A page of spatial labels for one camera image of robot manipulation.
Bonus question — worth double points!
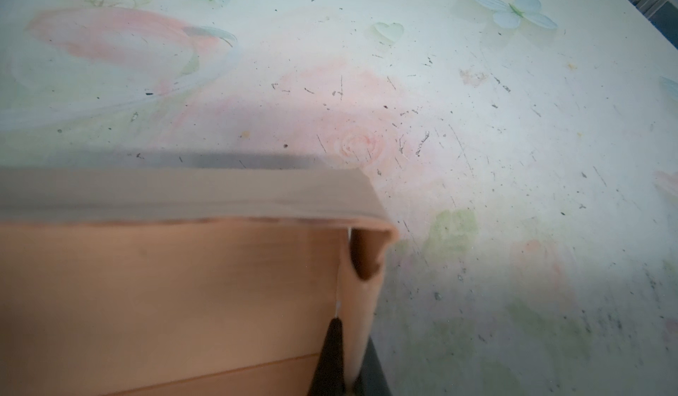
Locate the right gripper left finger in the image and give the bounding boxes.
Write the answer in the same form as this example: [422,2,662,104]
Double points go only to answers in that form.
[307,318,344,396]

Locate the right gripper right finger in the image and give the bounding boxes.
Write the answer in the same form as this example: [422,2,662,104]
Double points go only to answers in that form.
[353,339,392,396]

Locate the pink cardboard paper box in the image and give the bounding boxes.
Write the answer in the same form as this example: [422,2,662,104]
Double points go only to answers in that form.
[1,168,398,395]

